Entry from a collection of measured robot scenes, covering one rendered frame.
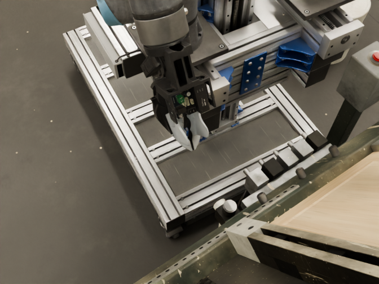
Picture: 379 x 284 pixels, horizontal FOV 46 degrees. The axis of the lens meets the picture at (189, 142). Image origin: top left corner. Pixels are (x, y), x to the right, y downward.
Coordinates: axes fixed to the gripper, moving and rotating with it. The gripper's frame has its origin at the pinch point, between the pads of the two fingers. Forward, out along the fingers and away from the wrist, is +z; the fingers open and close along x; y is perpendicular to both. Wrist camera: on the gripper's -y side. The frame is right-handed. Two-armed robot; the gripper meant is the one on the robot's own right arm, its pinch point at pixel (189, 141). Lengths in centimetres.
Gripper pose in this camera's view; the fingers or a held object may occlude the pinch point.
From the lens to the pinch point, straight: 79.1
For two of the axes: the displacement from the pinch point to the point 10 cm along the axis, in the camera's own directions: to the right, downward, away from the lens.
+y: 4.2, 4.1, -8.1
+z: 2.2, 8.2, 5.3
